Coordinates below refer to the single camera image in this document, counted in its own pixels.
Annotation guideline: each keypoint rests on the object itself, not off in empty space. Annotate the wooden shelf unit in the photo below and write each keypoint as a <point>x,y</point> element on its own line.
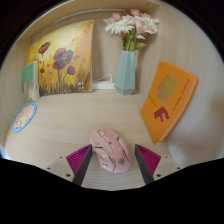
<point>100,3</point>

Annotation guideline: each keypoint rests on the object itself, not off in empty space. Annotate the white light bar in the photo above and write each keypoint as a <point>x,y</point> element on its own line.
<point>86,12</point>

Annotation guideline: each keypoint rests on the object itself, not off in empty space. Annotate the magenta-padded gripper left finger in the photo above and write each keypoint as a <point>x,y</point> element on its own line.
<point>77,162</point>

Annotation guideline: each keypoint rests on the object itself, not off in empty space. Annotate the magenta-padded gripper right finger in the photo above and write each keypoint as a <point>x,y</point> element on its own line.
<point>148,161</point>

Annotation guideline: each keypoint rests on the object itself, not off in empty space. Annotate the yellow poppy flower painting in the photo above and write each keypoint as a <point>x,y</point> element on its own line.
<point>63,56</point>

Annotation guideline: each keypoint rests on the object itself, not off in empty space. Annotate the pale green faceted vase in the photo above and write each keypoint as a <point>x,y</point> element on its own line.
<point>125,73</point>

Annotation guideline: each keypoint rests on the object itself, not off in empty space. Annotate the round blue-rimmed cartoon mouse pad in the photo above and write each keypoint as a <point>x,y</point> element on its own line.
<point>24,117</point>

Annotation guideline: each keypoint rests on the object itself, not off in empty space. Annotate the orange book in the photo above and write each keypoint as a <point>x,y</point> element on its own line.
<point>168,100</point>

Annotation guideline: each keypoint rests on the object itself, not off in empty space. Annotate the white power strip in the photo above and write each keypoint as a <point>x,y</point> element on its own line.
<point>104,84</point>

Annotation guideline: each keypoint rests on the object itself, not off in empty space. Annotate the green and beige book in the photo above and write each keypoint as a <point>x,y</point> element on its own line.
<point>30,81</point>

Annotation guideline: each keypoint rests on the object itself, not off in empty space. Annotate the pink computer mouse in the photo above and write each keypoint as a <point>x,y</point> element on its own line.
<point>111,150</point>

